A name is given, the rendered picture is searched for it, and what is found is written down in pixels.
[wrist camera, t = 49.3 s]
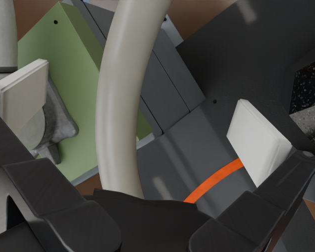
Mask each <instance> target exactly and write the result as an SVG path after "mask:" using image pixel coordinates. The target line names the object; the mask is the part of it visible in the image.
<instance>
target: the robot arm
mask: <svg viewBox="0 0 315 252"><path fill-rule="evenodd" d="M78 133H79V127H78V125H77V124H76V123H75V122H74V121H73V119H72V118H71V116H70V114H69V112H68V110H67V108H66V106H65V104H64V102H63V101H62V99H61V97H60V95H59V93H58V91H57V89H56V87H55V85H54V83H53V81H52V78H51V75H50V70H49V62H48V60H45V59H40V58H39V59H37V60H35V61H34V62H32V63H30V64H28V65H26V66H24V67H23V68H21V69H19V70H18V36H17V24H16V16H15V9H14V3H13V0H0V252H272V250H273V249H274V247H275V245H276V244H277V242H278V241H279V239H280V237H281V236H282V234H283V232H284V231H285V229H286V227H287V226H288V224H289V222H290V221H291V219H292V217H293V216H295V215H296V213H297V211H298V209H299V206H300V204H301V202H302V200H303V199H305V200H307V201H310V202H313V203H315V155H313V154H312V153H310V152H308V151H302V150H297V149H296V148H295V147H294V146H293V145H292V144H291V143H290V142H289V141H288V140H287V139H286V138H285V137H284V136H283V135H282V134H281V133H280V132H279V131H278V130H277V129H276V128H275V127H274V126H273V125H272V124H271V123H270V122H269V121H268V120H267V119H266V118H265V117H264V116H263V115H262V114H261V113H260V112H259V111H258V110H257V109H256V108H255V107H254V106H253V105H252V104H251V103H250V102H249V101H248V100H245V99H240V100H238V102H237V105H236V108H235V111H234V114H233V117H232V120H231V123H230V126H229V129H228V132H227V135H226V136H227V138H228V140H229V141H230V143H231V145H232V147H233V148H234V150H235V152H236V153H237V155H238V157H239V158H240V160H241V162H242V163H243V165H244V167H245V168H246V170H247V172H248V174H249V175H250V177H251V179H252V180H253V182H254V184H255V185H256V187H257V188H256V189H255V190H254V191H253V192H251V191H249V190H246V191H245V192H244V193H243V194H242V195H241V196H240V197H238V198H237V199H236V200H235V201H234V202H233V203H232V204H231V205H230V206H229V207H228V208H227V209H226V210H225V211H223V212H222V213H221V214H220V215H219V216H218V217H217V218H216V219H215V218H213V217H212V216H210V215H208V214H205V213H203V212H201V211H198V208H197V204H196V203H189V202H183V201H176V200H144V199H141V198H138V197H135V196H132V195H129V194H126V193H122V192H119V191H112V190H106V189H99V188H94V192H93V195H81V194H80V193H79V192H78V190H77V189H76V188H75V187H74V186H73V185H72V184H71V183H70V181H69V180H68V179H67V178H66V177H65V176H64V175H63V174H62V173H61V171H60V170H59V169H58V168H57V167H56V166H55V165H56V164H57V165H59V164H61V158H60V154H59V151H58V147H57V143H59V142H61V141H62V140H64V139H66V138H72V137H75V136H77V135H78ZM38 155H40V156H41V157H42V158H39V159H36V158H37V156H38Z"/></svg>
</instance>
